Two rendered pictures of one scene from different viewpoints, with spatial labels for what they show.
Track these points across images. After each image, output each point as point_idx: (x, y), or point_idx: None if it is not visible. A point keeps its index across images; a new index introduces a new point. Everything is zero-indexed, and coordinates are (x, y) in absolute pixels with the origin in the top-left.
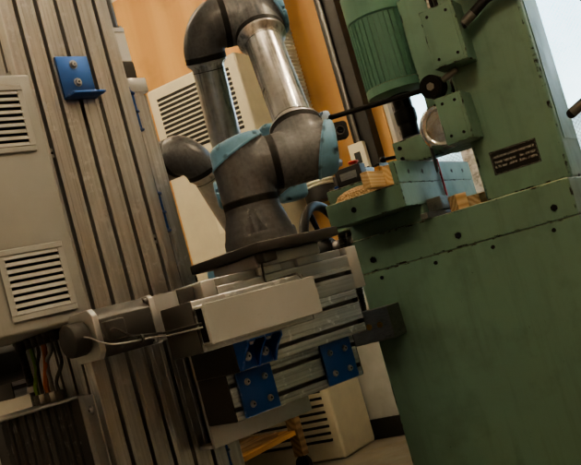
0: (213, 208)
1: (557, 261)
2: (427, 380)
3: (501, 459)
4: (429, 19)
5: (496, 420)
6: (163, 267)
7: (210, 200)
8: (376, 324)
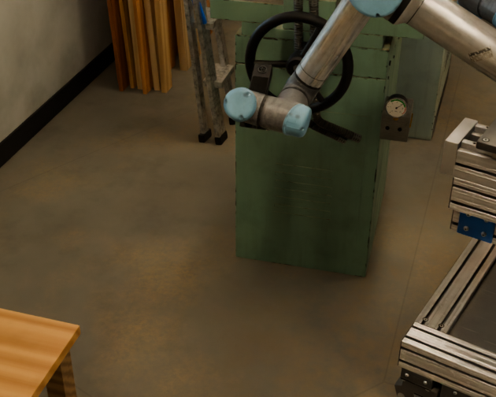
0: (359, 32)
1: (400, 42)
2: (380, 153)
3: (379, 191)
4: None
5: (382, 165)
6: None
7: (366, 23)
8: (411, 116)
